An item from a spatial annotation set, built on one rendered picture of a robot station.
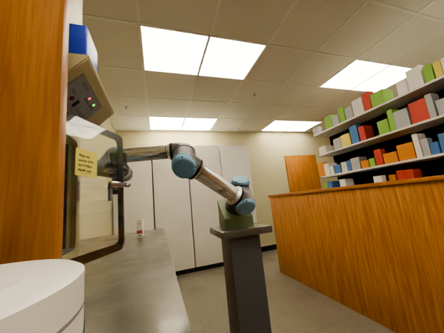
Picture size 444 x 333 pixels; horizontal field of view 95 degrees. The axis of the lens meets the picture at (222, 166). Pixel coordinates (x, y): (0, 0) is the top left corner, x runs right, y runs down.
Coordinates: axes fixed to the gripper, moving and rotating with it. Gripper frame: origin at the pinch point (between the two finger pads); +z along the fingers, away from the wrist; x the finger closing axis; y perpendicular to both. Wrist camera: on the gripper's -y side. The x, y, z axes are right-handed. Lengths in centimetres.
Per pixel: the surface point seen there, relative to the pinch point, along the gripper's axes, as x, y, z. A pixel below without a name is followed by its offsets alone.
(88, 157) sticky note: -3.3, -0.2, 13.5
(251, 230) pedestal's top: 68, -35, -36
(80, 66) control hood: -1.5, 20.0, 26.2
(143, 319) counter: 12, -34, 40
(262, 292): 73, -72, -42
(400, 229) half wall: 184, -50, -32
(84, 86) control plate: -2.7, 18.6, 19.5
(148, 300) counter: 12.9, -34.0, 32.9
